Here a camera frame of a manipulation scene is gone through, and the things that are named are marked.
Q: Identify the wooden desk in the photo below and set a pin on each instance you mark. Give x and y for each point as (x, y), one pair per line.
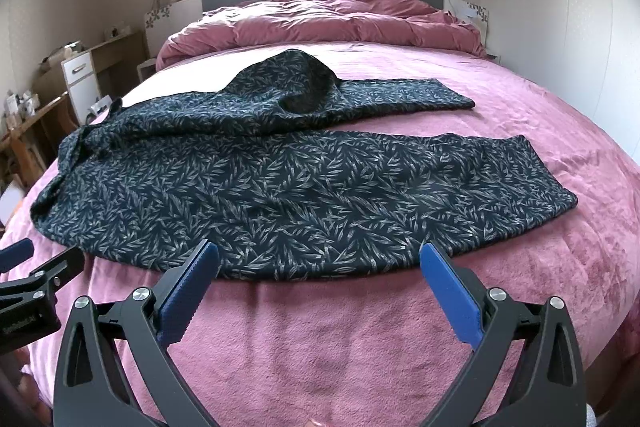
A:
(31, 148)

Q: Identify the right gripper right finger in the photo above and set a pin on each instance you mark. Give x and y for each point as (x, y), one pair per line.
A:
(548, 385)

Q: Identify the crumpled maroon duvet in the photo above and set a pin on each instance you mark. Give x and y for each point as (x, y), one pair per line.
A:
(269, 22)

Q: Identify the white printed box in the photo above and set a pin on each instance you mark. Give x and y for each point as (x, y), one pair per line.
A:
(97, 109)

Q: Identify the white drawer cabinet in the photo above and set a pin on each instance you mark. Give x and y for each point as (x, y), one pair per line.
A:
(82, 85)

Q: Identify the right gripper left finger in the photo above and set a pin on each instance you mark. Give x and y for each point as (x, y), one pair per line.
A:
(91, 385)

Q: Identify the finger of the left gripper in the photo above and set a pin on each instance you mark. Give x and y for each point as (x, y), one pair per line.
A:
(15, 254)
(59, 270)

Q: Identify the pink bed sheet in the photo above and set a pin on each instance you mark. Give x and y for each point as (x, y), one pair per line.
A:
(378, 351)

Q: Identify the dark leaf-print pants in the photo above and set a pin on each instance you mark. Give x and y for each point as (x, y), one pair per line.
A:
(271, 172)

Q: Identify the white bedside table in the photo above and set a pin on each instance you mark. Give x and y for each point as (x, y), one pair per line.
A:
(146, 69)

